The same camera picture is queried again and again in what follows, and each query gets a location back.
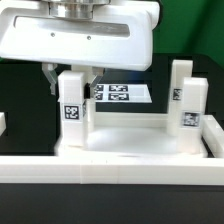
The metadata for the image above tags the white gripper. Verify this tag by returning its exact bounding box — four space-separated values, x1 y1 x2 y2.
0 0 161 99

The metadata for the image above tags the white desk tabletop tray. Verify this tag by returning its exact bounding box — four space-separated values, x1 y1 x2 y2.
55 112 207 158

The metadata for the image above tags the white fiducial marker sheet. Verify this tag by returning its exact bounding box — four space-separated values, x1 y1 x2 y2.
57 83 153 104

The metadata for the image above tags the white fence left bar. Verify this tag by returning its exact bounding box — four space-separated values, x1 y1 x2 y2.
0 112 6 136

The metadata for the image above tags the white fence bar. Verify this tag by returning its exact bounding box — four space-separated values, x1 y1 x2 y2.
202 115 224 159
0 156 224 186
0 112 6 136

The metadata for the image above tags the white fence front bar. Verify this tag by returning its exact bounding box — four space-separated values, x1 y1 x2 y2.
0 156 224 186

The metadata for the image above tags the white fence right bar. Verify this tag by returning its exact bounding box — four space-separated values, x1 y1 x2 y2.
202 115 224 159

